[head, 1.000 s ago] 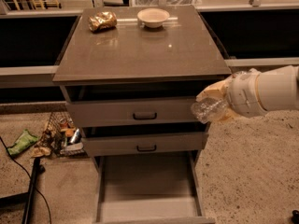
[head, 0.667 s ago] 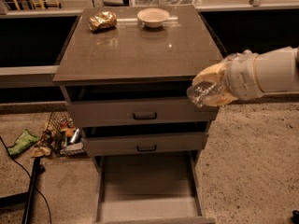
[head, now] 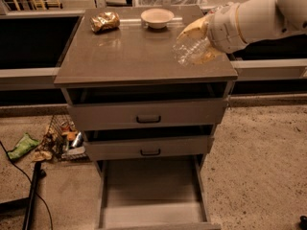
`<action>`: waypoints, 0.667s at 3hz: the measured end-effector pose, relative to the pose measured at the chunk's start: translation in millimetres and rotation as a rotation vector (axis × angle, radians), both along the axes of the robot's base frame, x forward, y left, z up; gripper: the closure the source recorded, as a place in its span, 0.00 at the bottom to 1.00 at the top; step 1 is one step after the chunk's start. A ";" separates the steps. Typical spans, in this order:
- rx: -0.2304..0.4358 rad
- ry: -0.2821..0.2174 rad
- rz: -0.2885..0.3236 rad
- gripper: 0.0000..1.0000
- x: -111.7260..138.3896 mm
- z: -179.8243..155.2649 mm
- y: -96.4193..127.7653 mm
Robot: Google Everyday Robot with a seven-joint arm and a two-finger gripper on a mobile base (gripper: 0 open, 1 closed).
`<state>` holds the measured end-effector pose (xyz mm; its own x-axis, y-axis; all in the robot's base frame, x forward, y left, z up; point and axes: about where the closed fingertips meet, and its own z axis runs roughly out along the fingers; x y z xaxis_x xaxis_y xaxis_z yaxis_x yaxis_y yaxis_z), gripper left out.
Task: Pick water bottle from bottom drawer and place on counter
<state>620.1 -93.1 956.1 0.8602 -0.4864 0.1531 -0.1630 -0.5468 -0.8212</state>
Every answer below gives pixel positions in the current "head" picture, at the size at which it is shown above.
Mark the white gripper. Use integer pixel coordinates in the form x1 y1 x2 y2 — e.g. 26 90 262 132
177 3 248 64

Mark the clear plastic water bottle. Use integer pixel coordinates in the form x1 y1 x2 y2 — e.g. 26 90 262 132
173 38 210 66

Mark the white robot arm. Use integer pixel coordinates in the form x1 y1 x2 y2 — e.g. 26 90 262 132
174 0 307 65

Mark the grey top drawer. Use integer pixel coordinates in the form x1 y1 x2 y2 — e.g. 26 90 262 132
68 99 227 131

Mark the grey drawer cabinet with counter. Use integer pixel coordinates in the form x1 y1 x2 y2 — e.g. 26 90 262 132
53 5 239 165

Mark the grey middle drawer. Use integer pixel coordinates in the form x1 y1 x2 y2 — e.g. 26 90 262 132
83 135 214 161

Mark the grey open bottom drawer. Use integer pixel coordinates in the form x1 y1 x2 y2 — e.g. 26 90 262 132
94 154 223 230

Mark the white bowl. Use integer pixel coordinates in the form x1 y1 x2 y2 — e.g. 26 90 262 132
141 9 174 29

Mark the crumpled gold chip bag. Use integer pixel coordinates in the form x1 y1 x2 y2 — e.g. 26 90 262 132
90 11 120 34

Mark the tan snack wrapper on floor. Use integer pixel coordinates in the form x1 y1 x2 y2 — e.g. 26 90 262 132
32 150 53 162

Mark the green snack bag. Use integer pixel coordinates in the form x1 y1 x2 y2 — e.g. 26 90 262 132
8 133 39 160

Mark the wire basket of snacks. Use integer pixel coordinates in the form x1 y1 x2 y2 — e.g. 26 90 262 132
45 115 87 161

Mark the black cable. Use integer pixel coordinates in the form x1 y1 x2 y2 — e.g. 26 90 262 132
0 140 54 230

